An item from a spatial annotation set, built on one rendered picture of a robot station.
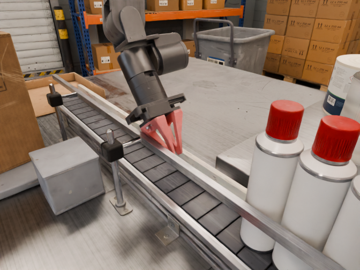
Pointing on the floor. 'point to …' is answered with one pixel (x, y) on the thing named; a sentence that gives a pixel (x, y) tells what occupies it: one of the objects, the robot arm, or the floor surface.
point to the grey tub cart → (232, 45)
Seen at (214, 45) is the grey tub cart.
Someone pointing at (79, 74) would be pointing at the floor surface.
